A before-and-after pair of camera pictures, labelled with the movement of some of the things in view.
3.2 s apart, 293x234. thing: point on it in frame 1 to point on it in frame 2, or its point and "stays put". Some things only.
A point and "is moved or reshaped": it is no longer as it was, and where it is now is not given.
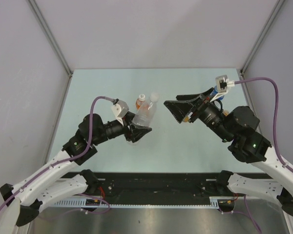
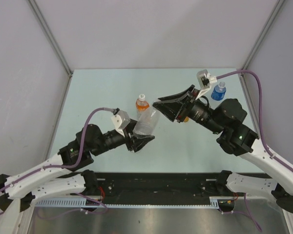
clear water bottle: [145, 115] is moved or reshaped
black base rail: [134, 186] stays put
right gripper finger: [197, 95] to [189, 89]
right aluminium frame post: [261, 37] stays put
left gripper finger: [138, 132] to [139, 141]
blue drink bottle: [215, 91] stays put
